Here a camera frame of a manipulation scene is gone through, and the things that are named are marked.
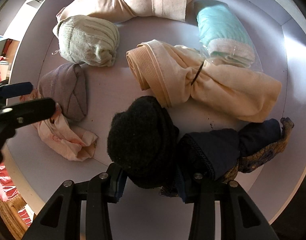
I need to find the plain white drawer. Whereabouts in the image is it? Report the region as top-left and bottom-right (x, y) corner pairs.
(5, 0), (306, 233)

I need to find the black sock ball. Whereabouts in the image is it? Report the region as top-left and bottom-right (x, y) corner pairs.
(107, 96), (180, 189)

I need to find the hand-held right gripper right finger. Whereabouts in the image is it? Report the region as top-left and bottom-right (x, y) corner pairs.
(175, 172), (279, 240)

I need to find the pink cloth bundle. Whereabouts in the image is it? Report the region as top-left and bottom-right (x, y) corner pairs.
(56, 0), (198, 23)

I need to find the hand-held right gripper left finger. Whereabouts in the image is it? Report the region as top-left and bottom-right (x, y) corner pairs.
(23, 163), (127, 240)

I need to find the black hair tie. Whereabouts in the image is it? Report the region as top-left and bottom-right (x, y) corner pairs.
(190, 61), (205, 87)

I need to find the grey-green sock ball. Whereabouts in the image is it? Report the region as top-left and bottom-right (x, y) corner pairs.
(52, 15), (120, 67)

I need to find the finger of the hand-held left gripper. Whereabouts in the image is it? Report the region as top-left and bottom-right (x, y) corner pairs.
(0, 82), (33, 99)
(0, 98), (56, 130)

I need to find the brown gold lace cloth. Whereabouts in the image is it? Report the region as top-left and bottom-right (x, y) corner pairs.
(222, 117), (295, 184)

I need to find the cream stocking bundle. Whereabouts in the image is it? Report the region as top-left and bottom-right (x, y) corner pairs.
(126, 39), (282, 123)

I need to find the woven basket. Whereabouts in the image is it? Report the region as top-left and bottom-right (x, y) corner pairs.
(0, 195), (30, 240)

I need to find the red cloth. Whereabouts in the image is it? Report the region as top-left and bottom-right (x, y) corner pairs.
(0, 54), (34, 228)

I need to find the navy cloth bundle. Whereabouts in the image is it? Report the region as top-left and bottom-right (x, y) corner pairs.
(177, 119), (281, 180)

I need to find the pink floral cloth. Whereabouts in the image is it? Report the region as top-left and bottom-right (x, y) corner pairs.
(19, 89), (98, 162)

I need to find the teal cloth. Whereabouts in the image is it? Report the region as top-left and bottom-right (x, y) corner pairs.
(193, 0), (264, 68)

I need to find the purple sock ball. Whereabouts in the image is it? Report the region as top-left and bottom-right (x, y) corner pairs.
(39, 63), (88, 122)

